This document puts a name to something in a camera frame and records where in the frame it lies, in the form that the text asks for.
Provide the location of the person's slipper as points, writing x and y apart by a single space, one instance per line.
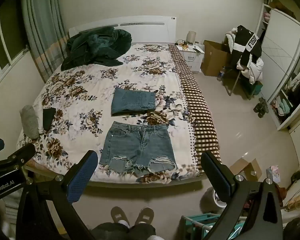
145 216
120 215

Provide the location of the chair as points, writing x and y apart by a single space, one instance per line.
233 80

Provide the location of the white framed window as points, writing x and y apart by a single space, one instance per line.
5 47

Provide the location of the brown checkered sheet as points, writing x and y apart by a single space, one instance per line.
200 110

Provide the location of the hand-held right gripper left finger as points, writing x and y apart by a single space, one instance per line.
81 180

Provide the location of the teal rack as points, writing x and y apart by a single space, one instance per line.
195 220

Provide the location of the person's leg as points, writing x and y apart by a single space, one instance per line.
143 232
107 232

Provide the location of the pink tissue packet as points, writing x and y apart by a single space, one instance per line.
273 175

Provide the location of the white folded cloth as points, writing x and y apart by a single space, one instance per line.
38 117

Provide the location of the plastic water bottle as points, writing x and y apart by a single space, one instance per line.
221 74

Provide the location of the green striped curtain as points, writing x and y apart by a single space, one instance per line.
42 30

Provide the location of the grey rolled cloth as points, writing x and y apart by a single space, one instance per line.
28 122

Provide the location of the white nightstand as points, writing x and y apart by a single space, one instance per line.
192 60

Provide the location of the black and white jacket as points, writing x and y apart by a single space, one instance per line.
242 47

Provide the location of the white wardrobe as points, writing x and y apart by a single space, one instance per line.
280 55

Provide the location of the white puffy jacket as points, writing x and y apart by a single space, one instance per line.
255 72

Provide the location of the dark green blanket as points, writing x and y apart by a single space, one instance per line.
97 47

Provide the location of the floral bedsheet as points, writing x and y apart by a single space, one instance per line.
90 85

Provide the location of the teal box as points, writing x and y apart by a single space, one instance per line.
258 87

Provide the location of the white bed with headboard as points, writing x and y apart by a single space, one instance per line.
145 28

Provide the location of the person's right slipper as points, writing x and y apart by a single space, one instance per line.
145 216

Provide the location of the large cardboard box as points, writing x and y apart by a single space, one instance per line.
212 60

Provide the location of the white round appliance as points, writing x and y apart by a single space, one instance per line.
218 198

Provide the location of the person's right leg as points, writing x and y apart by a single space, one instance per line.
143 232

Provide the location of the black folded cloth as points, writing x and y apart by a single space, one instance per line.
48 117

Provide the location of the white table lamp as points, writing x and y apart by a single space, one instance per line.
191 38

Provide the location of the folded blue denim pants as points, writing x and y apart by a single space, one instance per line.
132 101

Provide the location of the frayed denim shorts pants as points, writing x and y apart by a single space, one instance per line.
130 145

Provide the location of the person's left leg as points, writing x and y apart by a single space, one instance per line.
107 232

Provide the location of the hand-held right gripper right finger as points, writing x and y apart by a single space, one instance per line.
216 177

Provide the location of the dark green slipper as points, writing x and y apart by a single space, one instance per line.
264 105
259 111

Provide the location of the small open cardboard box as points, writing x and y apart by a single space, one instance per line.
252 172

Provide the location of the person's left slipper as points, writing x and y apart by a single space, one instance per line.
120 215

